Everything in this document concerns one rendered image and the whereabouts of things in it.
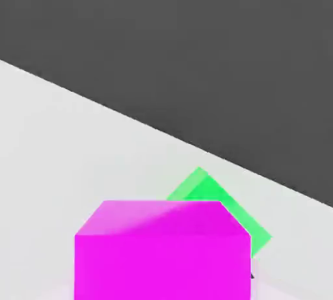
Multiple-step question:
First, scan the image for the small magenta cube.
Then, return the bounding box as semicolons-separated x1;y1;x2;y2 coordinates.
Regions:
74;200;252;300

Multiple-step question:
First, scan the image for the small green cube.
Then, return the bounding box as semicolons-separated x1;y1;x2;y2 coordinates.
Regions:
166;166;273;259

